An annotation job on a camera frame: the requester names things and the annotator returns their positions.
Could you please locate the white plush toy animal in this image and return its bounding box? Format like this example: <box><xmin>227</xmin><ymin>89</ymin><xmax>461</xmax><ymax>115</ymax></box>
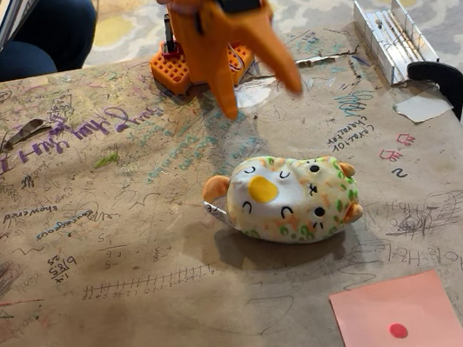
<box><xmin>197</xmin><ymin>140</ymin><xmax>367</xmax><ymax>257</ymax></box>

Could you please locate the small red round object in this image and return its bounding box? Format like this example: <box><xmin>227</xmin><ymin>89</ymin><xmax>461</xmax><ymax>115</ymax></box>
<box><xmin>388</xmin><ymin>321</ymin><xmax>410</xmax><ymax>342</ymax></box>

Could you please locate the grey yellow patterned rug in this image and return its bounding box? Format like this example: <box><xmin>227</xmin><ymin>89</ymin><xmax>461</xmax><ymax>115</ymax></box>
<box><xmin>76</xmin><ymin>0</ymin><xmax>463</xmax><ymax>130</ymax></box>

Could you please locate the person in dark clothing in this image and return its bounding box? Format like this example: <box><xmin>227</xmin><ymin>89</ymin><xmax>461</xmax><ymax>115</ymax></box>
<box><xmin>0</xmin><ymin>0</ymin><xmax>105</xmax><ymax>83</ymax></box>

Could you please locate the curled brown paper strip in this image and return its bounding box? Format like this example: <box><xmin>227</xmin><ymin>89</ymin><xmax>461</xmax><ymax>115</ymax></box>
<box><xmin>2</xmin><ymin>117</ymin><xmax>50</xmax><ymax>150</ymax></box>

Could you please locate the pink paper sheet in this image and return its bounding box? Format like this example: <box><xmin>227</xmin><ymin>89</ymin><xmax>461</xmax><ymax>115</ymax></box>
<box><xmin>327</xmin><ymin>264</ymin><xmax>463</xmax><ymax>347</ymax></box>

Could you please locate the scribbled brown paper table cover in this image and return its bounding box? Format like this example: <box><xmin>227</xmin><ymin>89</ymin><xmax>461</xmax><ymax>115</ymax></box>
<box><xmin>0</xmin><ymin>6</ymin><xmax>463</xmax><ymax>347</ymax></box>

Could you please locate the black table clamp post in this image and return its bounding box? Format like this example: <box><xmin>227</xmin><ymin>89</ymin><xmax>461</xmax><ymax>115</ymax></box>
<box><xmin>156</xmin><ymin>11</ymin><xmax>183</xmax><ymax>60</ymax></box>

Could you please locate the aluminium channel rail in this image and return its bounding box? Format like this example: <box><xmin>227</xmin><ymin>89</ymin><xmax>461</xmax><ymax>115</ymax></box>
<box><xmin>351</xmin><ymin>0</ymin><xmax>444</xmax><ymax>90</ymax></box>

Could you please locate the black curved clamp bracket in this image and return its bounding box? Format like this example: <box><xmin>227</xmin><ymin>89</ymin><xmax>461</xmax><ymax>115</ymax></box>
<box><xmin>406</xmin><ymin>54</ymin><xmax>463</xmax><ymax>129</ymax></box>

